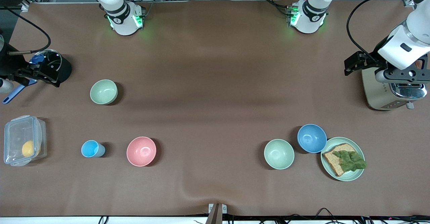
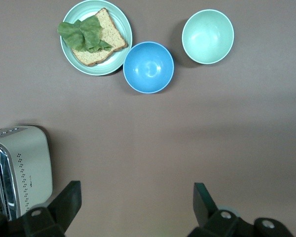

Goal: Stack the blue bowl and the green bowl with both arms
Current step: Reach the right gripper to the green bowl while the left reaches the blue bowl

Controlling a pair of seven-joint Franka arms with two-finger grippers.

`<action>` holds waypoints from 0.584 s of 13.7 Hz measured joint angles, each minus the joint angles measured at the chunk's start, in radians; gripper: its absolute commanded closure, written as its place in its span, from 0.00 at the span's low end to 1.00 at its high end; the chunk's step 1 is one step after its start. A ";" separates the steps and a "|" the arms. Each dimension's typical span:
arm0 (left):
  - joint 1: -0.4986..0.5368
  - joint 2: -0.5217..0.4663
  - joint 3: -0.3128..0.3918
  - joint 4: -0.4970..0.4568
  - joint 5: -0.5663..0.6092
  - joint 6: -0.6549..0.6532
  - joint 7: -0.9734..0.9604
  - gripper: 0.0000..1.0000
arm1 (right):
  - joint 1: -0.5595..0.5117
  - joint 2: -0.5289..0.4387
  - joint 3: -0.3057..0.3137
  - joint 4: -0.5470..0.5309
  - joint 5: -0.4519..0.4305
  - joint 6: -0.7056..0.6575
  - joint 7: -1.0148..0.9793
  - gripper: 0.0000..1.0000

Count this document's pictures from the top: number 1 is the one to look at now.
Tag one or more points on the pink bowl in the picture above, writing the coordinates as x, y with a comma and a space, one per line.
141, 151

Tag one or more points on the green lettuce leaf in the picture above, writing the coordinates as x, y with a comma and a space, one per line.
351, 162

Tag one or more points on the small grey metal bracket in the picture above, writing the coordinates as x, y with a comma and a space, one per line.
211, 208
224, 209

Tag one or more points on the yellow lemon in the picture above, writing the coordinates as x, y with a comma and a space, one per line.
28, 148

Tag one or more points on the glass lid with blue knob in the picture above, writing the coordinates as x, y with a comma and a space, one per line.
50, 57

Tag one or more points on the light blue cup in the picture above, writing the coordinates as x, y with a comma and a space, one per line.
90, 148

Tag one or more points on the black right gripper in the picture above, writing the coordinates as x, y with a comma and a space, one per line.
10, 64

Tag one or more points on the clear plastic lidded container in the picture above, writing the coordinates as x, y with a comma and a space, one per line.
15, 133

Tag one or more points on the beige and chrome toaster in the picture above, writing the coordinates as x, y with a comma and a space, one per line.
379, 93

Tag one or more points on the light green bowl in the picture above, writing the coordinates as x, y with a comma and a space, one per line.
103, 91
278, 154

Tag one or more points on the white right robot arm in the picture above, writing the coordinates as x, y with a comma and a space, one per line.
124, 19

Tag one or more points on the blue bowl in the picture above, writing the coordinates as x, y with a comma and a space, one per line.
311, 138

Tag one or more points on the brown bread slice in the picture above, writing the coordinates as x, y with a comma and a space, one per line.
334, 162

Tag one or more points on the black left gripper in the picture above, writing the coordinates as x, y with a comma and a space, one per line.
376, 62

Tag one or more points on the brown table cover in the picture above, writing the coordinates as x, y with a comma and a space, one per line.
215, 32

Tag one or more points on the brown post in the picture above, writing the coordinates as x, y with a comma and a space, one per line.
215, 217

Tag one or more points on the light green plate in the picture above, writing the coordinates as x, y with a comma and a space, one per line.
349, 176

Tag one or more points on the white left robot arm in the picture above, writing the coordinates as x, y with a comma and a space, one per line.
310, 19

